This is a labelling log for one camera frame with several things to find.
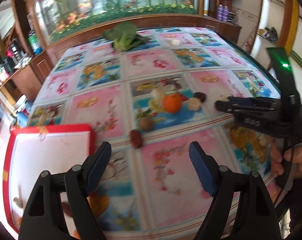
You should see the large orange tangerine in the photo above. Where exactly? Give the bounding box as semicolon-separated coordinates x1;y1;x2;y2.
162;93;182;114

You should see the green leafy bok choy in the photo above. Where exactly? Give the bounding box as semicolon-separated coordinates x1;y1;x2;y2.
103;22;150;52

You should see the colourful fruit print tablecloth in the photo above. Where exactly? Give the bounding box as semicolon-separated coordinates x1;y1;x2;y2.
28;27;279;239

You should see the beige yam chunk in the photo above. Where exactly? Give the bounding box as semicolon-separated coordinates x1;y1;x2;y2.
219;95;229;101
187;98;202;111

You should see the wooden sideboard cabinet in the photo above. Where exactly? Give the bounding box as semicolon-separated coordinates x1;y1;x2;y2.
199;16;242;43

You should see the person right hand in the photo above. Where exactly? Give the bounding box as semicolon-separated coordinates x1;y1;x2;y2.
270;138;302;178

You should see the red white shallow box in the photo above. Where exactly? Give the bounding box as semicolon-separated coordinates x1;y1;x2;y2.
2;124;95;232

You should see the blue thermos flask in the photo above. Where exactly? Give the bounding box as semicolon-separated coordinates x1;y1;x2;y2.
16;112;28;128

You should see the brown longan fruit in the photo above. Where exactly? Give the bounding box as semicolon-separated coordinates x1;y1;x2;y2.
139;116;154;132

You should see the dark red jujube date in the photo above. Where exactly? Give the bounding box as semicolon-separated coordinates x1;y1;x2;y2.
62;202;73;218
130;129;143;148

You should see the small beige yam piece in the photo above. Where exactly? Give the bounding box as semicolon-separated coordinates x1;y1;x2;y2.
170;39;180;47

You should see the green plastic bottle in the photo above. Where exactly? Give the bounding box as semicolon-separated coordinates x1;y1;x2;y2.
28;29;43;55

